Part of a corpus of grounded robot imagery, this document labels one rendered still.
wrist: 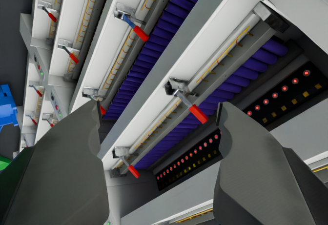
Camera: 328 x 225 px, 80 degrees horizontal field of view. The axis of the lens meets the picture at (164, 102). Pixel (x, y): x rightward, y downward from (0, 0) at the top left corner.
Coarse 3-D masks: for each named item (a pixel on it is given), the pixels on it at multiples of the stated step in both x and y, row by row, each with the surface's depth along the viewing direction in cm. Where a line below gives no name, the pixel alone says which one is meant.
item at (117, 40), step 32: (128, 0) 40; (160, 0) 39; (192, 0) 42; (96, 32) 48; (128, 32) 45; (160, 32) 46; (96, 64) 51; (128, 64) 51; (96, 96) 57; (128, 96) 63
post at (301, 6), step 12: (276, 0) 20; (288, 0) 20; (300, 0) 19; (312, 0) 18; (288, 12) 20; (300, 12) 19; (312, 12) 19; (324, 12) 18; (300, 24) 19; (312, 24) 19; (324, 24) 18; (312, 36) 19; (324, 36) 18; (324, 48) 18
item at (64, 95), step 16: (32, 48) 81; (48, 64) 76; (48, 96) 78; (64, 96) 71; (64, 112) 68; (112, 192) 60; (128, 192) 62; (144, 192) 65; (160, 192) 68; (112, 208) 57; (128, 208) 60
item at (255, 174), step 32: (224, 128) 10; (256, 128) 9; (224, 160) 8; (256, 160) 8; (224, 192) 6; (256, 192) 6; (288, 192) 6; (224, 224) 7; (256, 224) 6; (288, 224) 5
